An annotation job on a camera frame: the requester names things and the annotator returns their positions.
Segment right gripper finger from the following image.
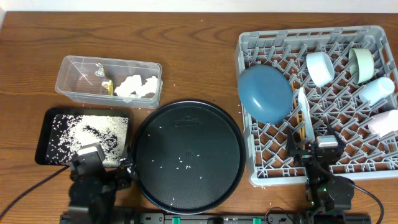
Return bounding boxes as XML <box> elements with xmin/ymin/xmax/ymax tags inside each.
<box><xmin>286</xmin><ymin>130</ymin><xmax>299</xmax><ymax>157</ymax></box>
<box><xmin>327</xmin><ymin>124</ymin><xmax>344</xmax><ymax>146</ymax></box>

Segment white plastic spoon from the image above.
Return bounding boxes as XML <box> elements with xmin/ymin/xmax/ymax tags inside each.
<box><xmin>298</xmin><ymin>87</ymin><xmax>315</xmax><ymax>142</ymax></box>

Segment wooden chopstick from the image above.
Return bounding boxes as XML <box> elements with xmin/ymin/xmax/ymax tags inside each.
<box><xmin>301</xmin><ymin>117</ymin><xmax>305</xmax><ymax>150</ymax></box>
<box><xmin>290</xmin><ymin>82</ymin><xmax>304</xmax><ymax>139</ymax></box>

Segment white rice pile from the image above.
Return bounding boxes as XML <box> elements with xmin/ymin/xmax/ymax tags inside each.
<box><xmin>44</xmin><ymin>114</ymin><xmax>129</xmax><ymax>167</ymax></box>

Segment pink cup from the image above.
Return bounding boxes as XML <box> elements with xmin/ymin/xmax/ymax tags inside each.
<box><xmin>368</xmin><ymin>110</ymin><xmax>398</xmax><ymax>137</ymax></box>

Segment small white cup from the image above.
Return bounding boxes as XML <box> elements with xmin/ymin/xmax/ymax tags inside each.
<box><xmin>359</xmin><ymin>77</ymin><xmax>395</xmax><ymax>106</ymax></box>

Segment dark blue plate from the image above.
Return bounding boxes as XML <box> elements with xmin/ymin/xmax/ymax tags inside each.
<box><xmin>238</xmin><ymin>65</ymin><xmax>293</xmax><ymax>124</ymax></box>

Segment yellow green snack wrapper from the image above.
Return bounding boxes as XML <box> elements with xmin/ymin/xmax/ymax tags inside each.
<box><xmin>100</xmin><ymin>78</ymin><xmax>114</xmax><ymax>96</ymax></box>

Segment light blue saucer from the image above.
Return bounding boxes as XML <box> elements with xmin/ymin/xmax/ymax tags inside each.
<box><xmin>306</xmin><ymin>52</ymin><xmax>335</xmax><ymax>87</ymax></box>

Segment light green bowl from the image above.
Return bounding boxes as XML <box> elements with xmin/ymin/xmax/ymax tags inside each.
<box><xmin>349</xmin><ymin>48</ymin><xmax>374</xmax><ymax>85</ymax></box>

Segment white tissue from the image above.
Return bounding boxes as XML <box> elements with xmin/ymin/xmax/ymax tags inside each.
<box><xmin>114</xmin><ymin>75</ymin><xmax>142</xmax><ymax>103</ymax></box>
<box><xmin>141</xmin><ymin>76</ymin><xmax>158</xmax><ymax>96</ymax></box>

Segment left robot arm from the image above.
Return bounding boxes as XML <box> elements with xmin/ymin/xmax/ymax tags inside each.
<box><xmin>60</xmin><ymin>143</ymin><xmax>139</xmax><ymax>224</ymax></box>

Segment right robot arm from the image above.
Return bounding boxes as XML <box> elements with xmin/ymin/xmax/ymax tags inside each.
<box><xmin>287</xmin><ymin>126</ymin><xmax>354</xmax><ymax>223</ymax></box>

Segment grey dishwasher rack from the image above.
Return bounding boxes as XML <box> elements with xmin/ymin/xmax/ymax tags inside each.
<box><xmin>234</xmin><ymin>26</ymin><xmax>397</xmax><ymax>187</ymax></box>

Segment clear plastic waste bin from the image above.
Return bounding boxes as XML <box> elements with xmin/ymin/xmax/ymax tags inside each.
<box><xmin>55</xmin><ymin>55</ymin><xmax>162</xmax><ymax>109</ymax></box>

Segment black rectangular tray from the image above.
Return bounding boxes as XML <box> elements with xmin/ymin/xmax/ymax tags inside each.
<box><xmin>35</xmin><ymin>108</ymin><xmax>130</xmax><ymax>166</ymax></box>

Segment round black serving tray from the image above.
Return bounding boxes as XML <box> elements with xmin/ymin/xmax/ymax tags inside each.
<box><xmin>129</xmin><ymin>100</ymin><xmax>246</xmax><ymax>215</ymax></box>

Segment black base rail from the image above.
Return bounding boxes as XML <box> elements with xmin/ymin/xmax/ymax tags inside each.
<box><xmin>59</xmin><ymin>212</ymin><xmax>373</xmax><ymax>224</ymax></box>

